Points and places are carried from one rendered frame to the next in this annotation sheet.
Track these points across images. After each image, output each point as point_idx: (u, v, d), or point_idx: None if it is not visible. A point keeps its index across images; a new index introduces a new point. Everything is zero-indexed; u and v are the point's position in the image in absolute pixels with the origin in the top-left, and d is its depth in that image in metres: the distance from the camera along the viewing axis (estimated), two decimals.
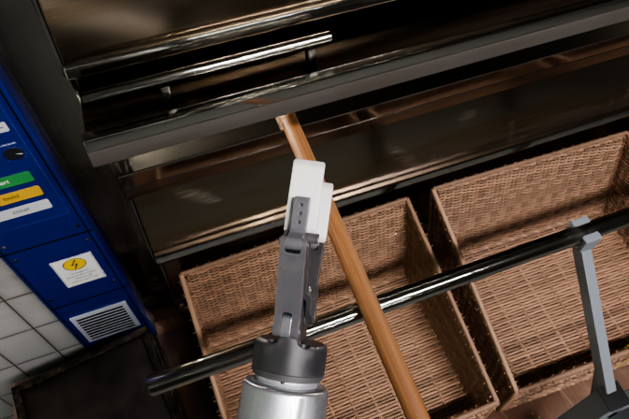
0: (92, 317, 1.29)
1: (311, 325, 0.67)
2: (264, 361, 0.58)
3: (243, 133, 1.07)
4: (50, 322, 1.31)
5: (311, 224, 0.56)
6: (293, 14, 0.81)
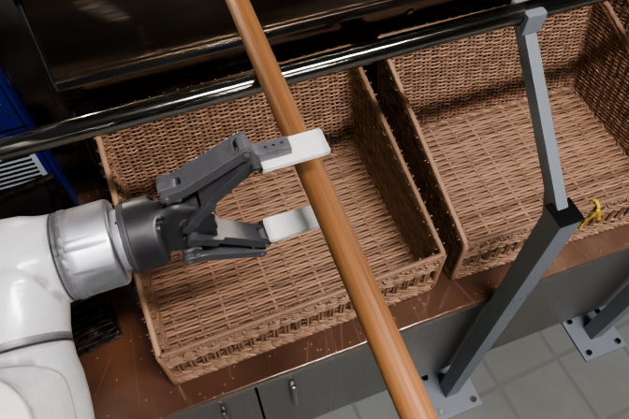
0: None
1: (185, 262, 0.65)
2: (130, 201, 0.58)
3: None
4: None
5: (269, 163, 0.56)
6: None
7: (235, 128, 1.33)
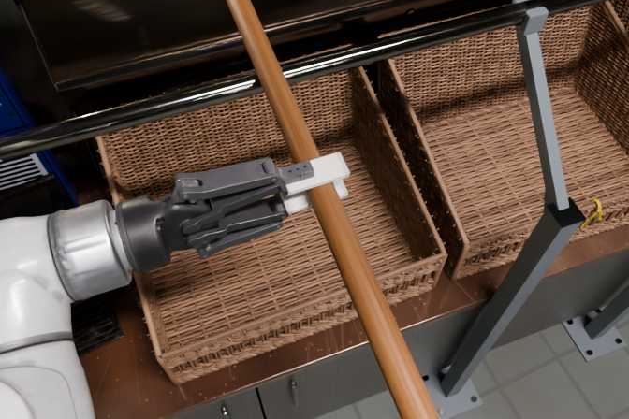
0: None
1: (200, 257, 0.65)
2: (130, 201, 0.58)
3: None
4: None
5: (293, 186, 0.60)
6: None
7: (235, 128, 1.33)
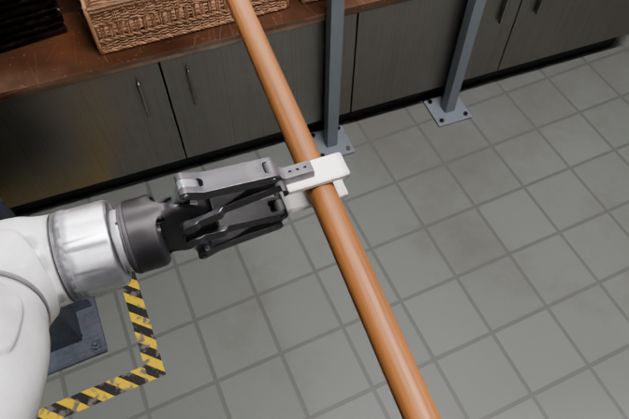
0: None
1: (200, 257, 0.65)
2: (130, 201, 0.58)
3: None
4: None
5: (293, 186, 0.60)
6: None
7: None
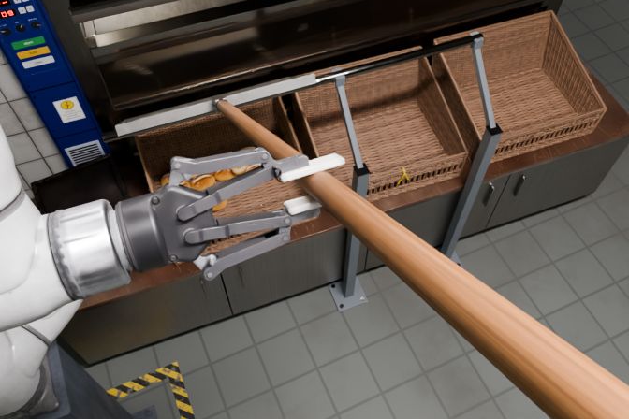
0: (78, 150, 2.15)
1: (205, 277, 0.61)
2: None
3: (161, 28, 1.92)
4: (52, 154, 2.17)
5: (287, 172, 0.61)
6: None
7: (210, 129, 2.32)
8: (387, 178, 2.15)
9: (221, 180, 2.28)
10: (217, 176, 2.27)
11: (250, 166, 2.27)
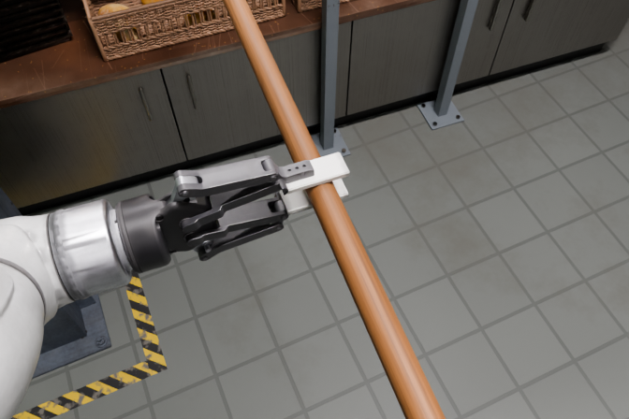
0: None
1: (200, 259, 0.65)
2: (130, 200, 0.58)
3: None
4: None
5: (293, 184, 0.61)
6: None
7: None
8: None
9: None
10: None
11: None
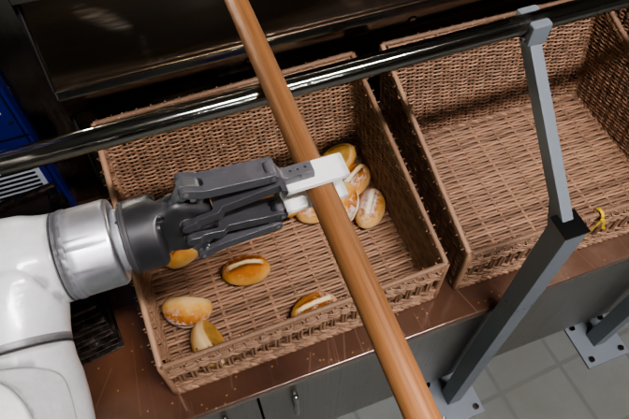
0: None
1: (199, 257, 0.65)
2: (130, 200, 0.58)
3: None
4: None
5: (293, 185, 0.60)
6: None
7: (236, 136, 1.32)
8: None
9: None
10: None
11: None
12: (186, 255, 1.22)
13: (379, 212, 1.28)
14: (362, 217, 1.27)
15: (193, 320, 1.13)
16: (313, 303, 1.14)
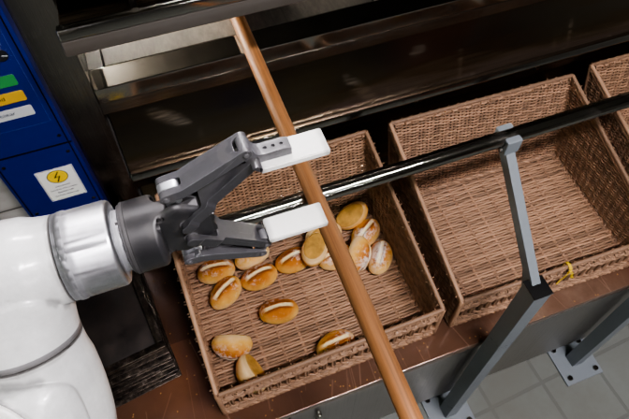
0: None
1: (185, 262, 0.65)
2: (130, 201, 0.58)
3: (208, 55, 1.19)
4: None
5: (269, 163, 0.56)
6: None
7: None
8: (545, 278, 1.42)
9: (285, 273, 1.55)
10: (281, 267, 1.54)
11: None
12: (229, 298, 1.48)
13: (387, 262, 1.54)
14: (373, 266, 1.53)
15: (238, 353, 1.40)
16: (334, 339, 1.41)
